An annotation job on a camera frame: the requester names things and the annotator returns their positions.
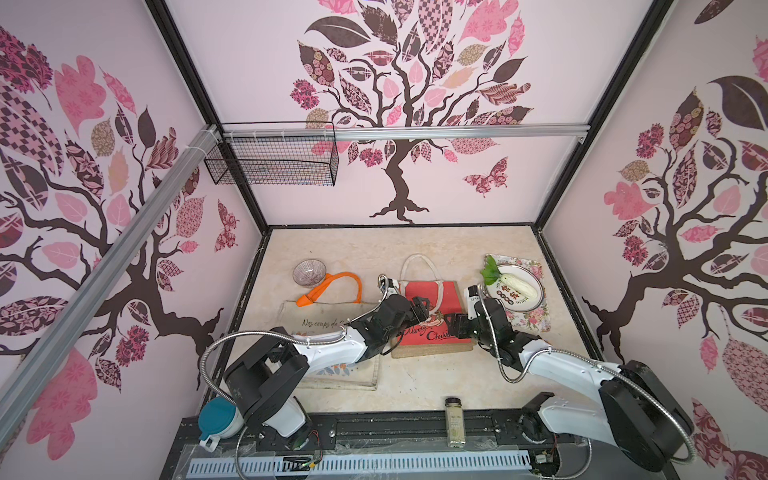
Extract red Christmas jute bag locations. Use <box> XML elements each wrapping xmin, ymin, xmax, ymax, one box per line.
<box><xmin>391</xmin><ymin>253</ymin><xmax>473</xmax><ymax>359</ymax></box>

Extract canvas tote bag orange handles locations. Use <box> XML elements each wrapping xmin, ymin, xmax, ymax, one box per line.
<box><xmin>277</xmin><ymin>272</ymin><xmax>380</xmax><ymax>391</ymax></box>

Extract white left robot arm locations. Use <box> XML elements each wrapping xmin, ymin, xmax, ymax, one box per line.
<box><xmin>223</xmin><ymin>294</ymin><xmax>430</xmax><ymax>438</ymax></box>

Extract white plate with pattern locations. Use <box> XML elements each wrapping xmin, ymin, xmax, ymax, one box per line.
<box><xmin>483</xmin><ymin>265</ymin><xmax>544</xmax><ymax>313</ymax></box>

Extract white radish with leaves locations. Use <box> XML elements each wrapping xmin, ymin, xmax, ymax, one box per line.
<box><xmin>481</xmin><ymin>255</ymin><xmax>540</xmax><ymax>300</ymax></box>

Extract floral placemat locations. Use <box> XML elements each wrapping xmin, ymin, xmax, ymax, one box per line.
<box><xmin>481</xmin><ymin>255</ymin><xmax>551</xmax><ymax>333</ymax></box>

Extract spice jar pale contents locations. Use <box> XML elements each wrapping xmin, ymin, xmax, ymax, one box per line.
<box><xmin>444</xmin><ymin>397</ymin><xmax>466</xmax><ymax>448</ymax></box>

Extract teal cup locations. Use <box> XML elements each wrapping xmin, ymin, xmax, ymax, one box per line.
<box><xmin>198</xmin><ymin>397</ymin><xmax>244</xmax><ymax>453</ymax></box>

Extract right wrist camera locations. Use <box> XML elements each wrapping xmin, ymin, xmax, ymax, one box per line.
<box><xmin>467</xmin><ymin>285</ymin><xmax>489</xmax><ymax>322</ymax></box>

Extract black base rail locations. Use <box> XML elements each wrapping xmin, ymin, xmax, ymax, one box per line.
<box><xmin>179</xmin><ymin>409</ymin><xmax>601</xmax><ymax>463</ymax></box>

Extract aluminium rail back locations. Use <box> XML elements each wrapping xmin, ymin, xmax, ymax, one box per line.
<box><xmin>222</xmin><ymin>123</ymin><xmax>590</xmax><ymax>141</ymax></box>

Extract aluminium rail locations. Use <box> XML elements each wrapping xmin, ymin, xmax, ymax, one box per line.
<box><xmin>1</xmin><ymin>125</ymin><xmax>220</xmax><ymax>446</ymax></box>
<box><xmin>222</xmin><ymin>123</ymin><xmax>590</xmax><ymax>141</ymax></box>

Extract white slotted cable duct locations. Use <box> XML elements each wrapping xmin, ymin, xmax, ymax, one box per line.
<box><xmin>184</xmin><ymin>450</ymin><xmax>531</xmax><ymax>479</ymax></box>

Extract black wire basket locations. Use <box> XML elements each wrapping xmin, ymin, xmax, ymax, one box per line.
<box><xmin>205</xmin><ymin>120</ymin><xmax>340</xmax><ymax>186</ymax></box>

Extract black vertical frame post right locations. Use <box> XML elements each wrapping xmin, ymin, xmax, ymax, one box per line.
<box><xmin>533</xmin><ymin>0</ymin><xmax>676</xmax><ymax>234</ymax></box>

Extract black vertical frame post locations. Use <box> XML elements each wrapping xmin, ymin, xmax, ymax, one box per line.
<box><xmin>533</xmin><ymin>0</ymin><xmax>676</xmax><ymax>234</ymax></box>
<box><xmin>145</xmin><ymin>0</ymin><xmax>269</xmax><ymax>235</ymax></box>

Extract black vertical frame post left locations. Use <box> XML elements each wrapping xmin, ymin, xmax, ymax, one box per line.
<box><xmin>145</xmin><ymin>0</ymin><xmax>269</xmax><ymax>235</ymax></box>

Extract aluminium rail left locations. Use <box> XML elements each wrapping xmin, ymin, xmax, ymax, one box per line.
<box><xmin>1</xmin><ymin>125</ymin><xmax>220</xmax><ymax>446</ymax></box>

